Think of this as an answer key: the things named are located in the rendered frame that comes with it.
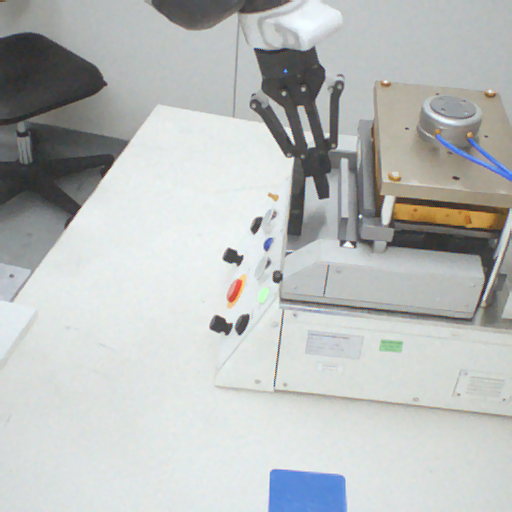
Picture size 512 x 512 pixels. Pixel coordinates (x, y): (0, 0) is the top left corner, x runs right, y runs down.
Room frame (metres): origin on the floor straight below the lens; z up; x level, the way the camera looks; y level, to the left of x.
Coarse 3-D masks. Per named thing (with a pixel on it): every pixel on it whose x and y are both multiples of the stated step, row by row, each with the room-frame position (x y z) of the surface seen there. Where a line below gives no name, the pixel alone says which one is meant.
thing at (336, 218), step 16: (336, 176) 1.00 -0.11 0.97; (352, 176) 1.01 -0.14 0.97; (336, 192) 0.96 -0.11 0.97; (352, 192) 0.96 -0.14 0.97; (288, 208) 0.94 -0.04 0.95; (304, 208) 0.91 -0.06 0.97; (320, 208) 0.92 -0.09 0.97; (336, 208) 0.92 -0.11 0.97; (352, 208) 0.92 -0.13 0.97; (304, 224) 0.87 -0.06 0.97; (320, 224) 0.88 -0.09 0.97; (336, 224) 0.88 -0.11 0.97; (352, 224) 0.88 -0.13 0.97; (288, 240) 0.83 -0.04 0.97; (304, 240) 0.84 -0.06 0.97; (336, 240) 0.84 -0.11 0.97; (352, 240) 0.85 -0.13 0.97; (368, 240) 0.85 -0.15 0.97; (496, 240) 0.87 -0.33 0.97; (496, 288) 0.80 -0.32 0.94
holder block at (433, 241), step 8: (432, 232) 0.85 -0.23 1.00; (400, 240) 0.82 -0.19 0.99; (424, 240) 0.83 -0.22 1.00; (432, 240) 0.83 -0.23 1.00; (440, 240) 0.83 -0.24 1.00; (416, 248) 0.82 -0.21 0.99; (424, 248) 0.81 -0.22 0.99; (432, 248) 0.81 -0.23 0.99; (440, 248) 0.81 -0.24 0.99; (448, 248) 0.81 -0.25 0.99; (456, 248) 0.81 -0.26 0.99; (464, 248) 0.82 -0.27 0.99; (472, 248) 0.82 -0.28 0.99; (480, 248) 0.82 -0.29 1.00; (488, 248) 0.82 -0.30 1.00; (480, 256) 0.81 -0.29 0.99; (488, 256) 0.81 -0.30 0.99; (488, 264) 0.81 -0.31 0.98
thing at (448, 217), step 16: (400, 208) 0.81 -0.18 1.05; (416, 208) 0.81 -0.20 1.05; (432, 208) 0.81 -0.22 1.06; (448, 208) 0.81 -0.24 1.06; (464, 208) 0.82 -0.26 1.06; (480, 208) 0.82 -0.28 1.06; (496, 208) 0.82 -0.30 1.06; (400, 224) 0.81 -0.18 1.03; (416, 224) 0.81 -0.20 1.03; (432, 224) 0.82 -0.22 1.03; (448, 224) 0.81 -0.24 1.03; (464, 224) 0.81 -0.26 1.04; (480, 224) 0.81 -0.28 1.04; (496, 224) 0.81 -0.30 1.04
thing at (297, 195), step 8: (296, 160) 0.98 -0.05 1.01; (296, 168) 0.95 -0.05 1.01; (296, 176) 0.93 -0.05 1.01; (304, 176) 0.94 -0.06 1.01; (296, 184) 0.91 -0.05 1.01; (304, 184) 0.92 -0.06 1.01; (296, 192) 0.89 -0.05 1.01; (304, 192) 0.90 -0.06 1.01; (296, 200) 0.87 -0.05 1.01; (304, 200) 0.88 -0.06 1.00; (296, 208) 0.85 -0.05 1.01; (288, 216) 0.85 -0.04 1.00; (296, 216) 0.85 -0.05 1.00; (288, 224) 0.85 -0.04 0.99; (296, 224) 0.85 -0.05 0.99; (288, 232) 0.85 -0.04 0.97; (296, 232) 0.85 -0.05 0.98
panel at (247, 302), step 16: (288, 176) 1.06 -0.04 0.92; (272, 208) 1.03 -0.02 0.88; (256, 240) 1.00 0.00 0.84; (256, 256) 0.95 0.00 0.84; (272, 256) 0.89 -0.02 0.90; (240, 272) 0.97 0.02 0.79; (272, 272) 0.84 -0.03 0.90; (256, 288) 0.86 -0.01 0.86; (272, 288) 0.80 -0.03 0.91; (240, 304) 0.87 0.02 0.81; (256, 304) 0.81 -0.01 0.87; (256, 320) 0.77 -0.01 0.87; (224, 336) 0.84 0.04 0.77; (240, 336) 0.79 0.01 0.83; (224, 352) 0.80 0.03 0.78
